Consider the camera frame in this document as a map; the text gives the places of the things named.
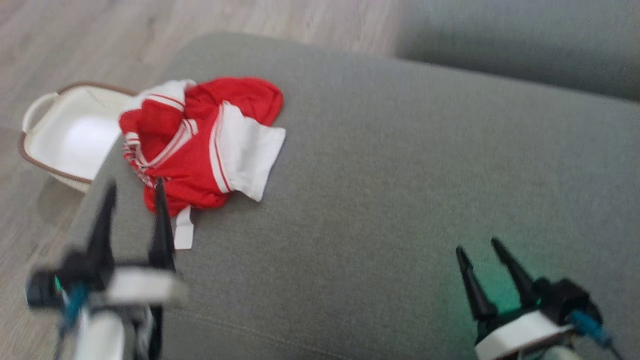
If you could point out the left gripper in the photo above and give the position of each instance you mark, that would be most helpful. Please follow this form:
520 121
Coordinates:
142 286

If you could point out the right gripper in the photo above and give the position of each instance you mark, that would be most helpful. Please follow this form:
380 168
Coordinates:
520 332

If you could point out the red and white garment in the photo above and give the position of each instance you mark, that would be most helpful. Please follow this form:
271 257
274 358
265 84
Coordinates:
200 165

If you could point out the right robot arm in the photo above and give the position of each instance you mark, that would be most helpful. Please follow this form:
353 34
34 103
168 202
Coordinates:
555 354

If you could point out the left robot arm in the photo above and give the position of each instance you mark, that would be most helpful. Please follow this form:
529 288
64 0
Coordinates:
100 335

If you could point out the white laundry basket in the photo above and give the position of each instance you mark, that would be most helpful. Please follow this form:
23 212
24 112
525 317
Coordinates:
70 140

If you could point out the large grey sofa chaise cushion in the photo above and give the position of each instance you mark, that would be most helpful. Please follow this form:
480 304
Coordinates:
380 190

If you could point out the grey sofa seat cushion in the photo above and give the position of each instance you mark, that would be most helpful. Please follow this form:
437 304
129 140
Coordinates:
525 40

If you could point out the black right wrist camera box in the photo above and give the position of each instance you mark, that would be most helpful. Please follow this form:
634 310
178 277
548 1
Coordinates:
567 297

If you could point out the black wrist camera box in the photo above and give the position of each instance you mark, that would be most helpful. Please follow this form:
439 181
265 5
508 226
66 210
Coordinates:
567 297
42 290

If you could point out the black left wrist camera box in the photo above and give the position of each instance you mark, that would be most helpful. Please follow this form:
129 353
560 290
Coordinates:
42 290

